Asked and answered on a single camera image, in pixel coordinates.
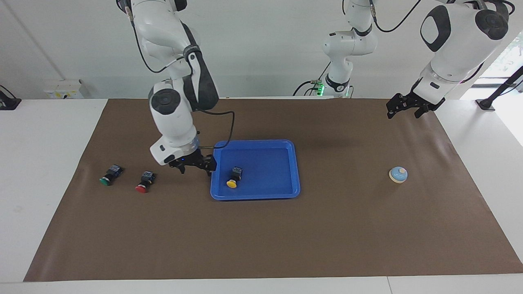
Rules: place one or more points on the blue plastic tray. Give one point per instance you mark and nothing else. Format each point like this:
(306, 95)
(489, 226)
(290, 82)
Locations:
(265, 167)

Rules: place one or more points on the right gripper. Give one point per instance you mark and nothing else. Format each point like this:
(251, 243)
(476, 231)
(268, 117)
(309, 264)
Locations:
(190, 158)

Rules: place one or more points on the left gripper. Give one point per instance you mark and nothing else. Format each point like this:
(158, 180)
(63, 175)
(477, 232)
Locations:
(429, 104)

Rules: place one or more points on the green push button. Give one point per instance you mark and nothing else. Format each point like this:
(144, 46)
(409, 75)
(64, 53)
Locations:
(105, 180)

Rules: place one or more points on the white wall box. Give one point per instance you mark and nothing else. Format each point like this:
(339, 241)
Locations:
(63, 90)

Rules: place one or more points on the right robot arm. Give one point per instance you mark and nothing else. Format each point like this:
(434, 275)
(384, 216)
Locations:
(171, 122)

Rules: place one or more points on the light blue desk bell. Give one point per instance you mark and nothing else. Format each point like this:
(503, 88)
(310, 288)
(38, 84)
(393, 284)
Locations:
(398, 174)

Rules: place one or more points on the yellow push button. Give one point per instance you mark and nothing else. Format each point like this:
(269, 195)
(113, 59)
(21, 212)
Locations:
(233, 183)

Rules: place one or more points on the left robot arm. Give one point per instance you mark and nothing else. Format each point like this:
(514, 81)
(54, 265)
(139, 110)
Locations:
(453, 53)

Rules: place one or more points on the red push button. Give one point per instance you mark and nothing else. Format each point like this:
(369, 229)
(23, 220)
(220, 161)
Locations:
(142, 188)

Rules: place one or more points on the black stand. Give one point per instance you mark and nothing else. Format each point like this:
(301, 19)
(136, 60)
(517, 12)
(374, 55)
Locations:
(496, 93)
(8, 103)

